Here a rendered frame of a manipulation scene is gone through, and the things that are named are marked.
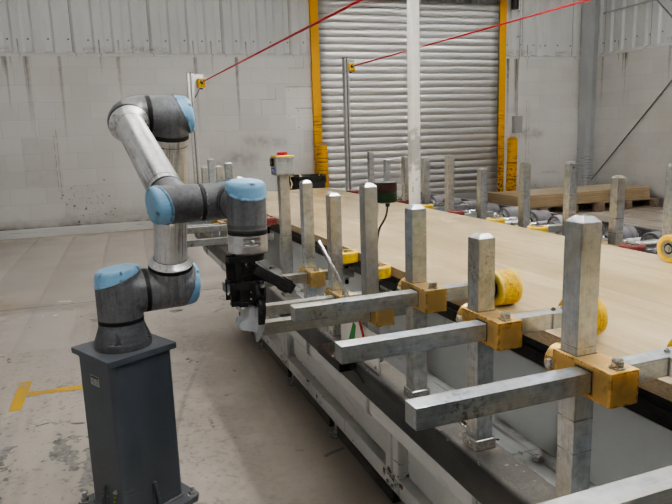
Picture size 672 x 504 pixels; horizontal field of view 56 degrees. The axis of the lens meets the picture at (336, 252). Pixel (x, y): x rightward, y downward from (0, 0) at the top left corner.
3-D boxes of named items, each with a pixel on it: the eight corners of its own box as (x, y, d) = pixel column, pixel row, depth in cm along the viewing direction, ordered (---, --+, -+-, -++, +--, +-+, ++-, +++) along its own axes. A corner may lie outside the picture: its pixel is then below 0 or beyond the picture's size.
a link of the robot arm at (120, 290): (94, 315, 218) (88, 265, 215) (144, 307, 226) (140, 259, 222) (100, 326, 205) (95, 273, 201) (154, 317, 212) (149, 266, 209)
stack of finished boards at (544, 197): (650, 197, 970) (650, 186, 967) (517, 208, 891) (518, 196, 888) (613, 193, 1041) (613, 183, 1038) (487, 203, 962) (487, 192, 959)
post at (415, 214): (413, 417, 142) (411, 205, 133) (406, 411, 145) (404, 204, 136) (427, 414, 143) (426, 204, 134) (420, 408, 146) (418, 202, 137)
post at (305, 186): (308, 324, 211) (302, 180, 202) (304, 321, 214) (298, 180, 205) (317, 323, 212) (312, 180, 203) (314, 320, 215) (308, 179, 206)
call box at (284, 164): (276, 177, 223) (275, 155, 222) (271, 176, 230) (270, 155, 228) (295, 176, 226) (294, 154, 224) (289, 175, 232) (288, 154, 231)
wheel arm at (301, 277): (224, 295, 195) (223, 281, 194) (222, 292, 198) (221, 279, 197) (354, 279, 210) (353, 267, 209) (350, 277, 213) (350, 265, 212)
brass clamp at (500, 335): (495, 352, 107) (495, 324, 106) (453, 330, 119) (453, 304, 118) (525, 347, 109) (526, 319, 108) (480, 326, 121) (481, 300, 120)
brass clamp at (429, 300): (423, 314, 130) (423, 291, 129) (394, 299, 142) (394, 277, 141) (449, 311, 132) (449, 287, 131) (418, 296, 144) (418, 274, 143)
